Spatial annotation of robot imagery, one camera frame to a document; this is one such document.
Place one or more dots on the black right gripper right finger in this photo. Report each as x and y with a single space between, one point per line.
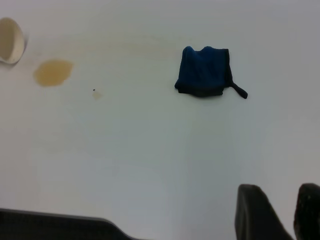
308 215

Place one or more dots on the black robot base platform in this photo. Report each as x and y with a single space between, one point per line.
50 227

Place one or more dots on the dark blue cloth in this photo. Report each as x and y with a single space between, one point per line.
202 72

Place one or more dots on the white paper coffee cup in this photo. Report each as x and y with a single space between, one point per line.
15 42

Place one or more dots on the brown coffee spill puddle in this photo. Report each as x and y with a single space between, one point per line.
52 72

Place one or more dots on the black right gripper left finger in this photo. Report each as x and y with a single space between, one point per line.
255 215

